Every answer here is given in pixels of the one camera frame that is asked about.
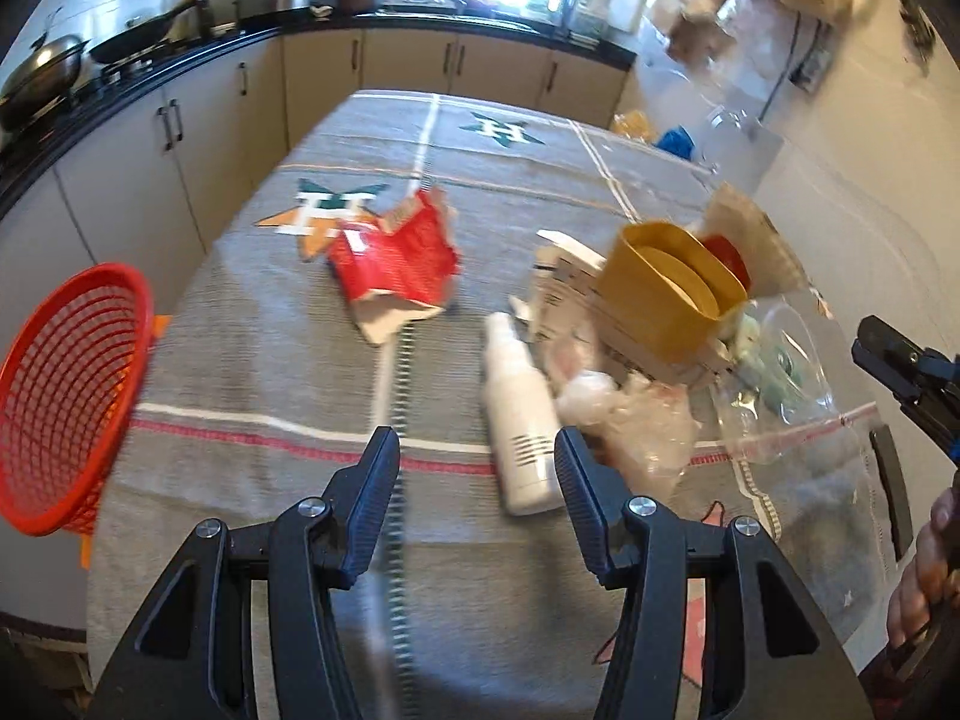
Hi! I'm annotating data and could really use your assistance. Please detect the red round lid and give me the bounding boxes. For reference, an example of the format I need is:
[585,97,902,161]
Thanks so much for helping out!
[701,234,751,293]

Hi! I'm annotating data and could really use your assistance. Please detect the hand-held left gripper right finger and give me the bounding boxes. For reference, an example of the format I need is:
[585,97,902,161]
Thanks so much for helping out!
[553,426,875,720]

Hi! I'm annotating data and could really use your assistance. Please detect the yellow paper cup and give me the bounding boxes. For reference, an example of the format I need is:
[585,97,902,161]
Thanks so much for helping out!
[596,221,751,361]

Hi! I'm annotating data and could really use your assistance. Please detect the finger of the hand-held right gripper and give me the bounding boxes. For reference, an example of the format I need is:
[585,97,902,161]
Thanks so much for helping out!
[868,426,914,562]
[851,315,960,458]

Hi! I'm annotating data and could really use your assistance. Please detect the clear plastic wrap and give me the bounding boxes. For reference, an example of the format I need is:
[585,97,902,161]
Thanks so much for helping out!
[559,371,702,496]

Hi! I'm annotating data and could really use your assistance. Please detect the white spray bottle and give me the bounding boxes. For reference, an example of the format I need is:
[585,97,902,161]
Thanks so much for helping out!
[480,311,567,517]

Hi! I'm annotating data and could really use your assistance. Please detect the white cardboard box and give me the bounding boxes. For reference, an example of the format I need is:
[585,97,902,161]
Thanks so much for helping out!
[529,229,740,383]

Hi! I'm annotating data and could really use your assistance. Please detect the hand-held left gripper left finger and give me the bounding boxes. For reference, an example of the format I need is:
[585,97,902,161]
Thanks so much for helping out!
[90,426,402,720]

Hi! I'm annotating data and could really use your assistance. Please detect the grey star-print tablecloth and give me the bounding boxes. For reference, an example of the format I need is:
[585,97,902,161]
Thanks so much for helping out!
[86,90,901,720]

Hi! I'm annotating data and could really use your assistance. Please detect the red plastic mesh basket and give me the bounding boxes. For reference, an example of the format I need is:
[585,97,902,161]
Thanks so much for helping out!
[0,262,155,537]

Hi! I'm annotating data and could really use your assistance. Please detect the clear glass pitcher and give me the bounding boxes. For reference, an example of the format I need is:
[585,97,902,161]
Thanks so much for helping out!
[637,11,781,173]

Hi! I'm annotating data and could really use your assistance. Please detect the black frying wok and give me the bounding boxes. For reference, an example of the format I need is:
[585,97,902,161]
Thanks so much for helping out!
[88,0,207,65]

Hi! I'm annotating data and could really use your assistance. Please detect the yellow plastic bag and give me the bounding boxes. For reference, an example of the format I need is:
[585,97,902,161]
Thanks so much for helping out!
[611,111,657,143]

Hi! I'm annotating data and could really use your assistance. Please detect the clear zip bag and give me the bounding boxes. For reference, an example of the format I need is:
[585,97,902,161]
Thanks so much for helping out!
[709,296,878,466]

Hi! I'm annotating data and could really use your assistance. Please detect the red snack bag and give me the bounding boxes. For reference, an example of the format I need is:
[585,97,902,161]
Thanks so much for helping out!
[326,191,462,346]

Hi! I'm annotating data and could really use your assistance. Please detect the black cable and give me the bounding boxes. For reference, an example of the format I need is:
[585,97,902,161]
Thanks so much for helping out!
[759,15,802,122]

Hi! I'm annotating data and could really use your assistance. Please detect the black kitchen countertop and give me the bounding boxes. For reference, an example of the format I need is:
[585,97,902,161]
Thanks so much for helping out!
[0,4,638,218]

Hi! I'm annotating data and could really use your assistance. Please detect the brown paper package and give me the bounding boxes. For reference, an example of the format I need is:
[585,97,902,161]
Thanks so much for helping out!
[701,184,807,297]

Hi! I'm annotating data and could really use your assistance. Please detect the person's right hand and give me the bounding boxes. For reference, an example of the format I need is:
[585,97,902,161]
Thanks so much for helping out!
[885,480,960,652]

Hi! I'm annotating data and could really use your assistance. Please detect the metal wok with lid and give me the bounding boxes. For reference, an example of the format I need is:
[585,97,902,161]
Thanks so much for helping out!
[0,34,91,128]

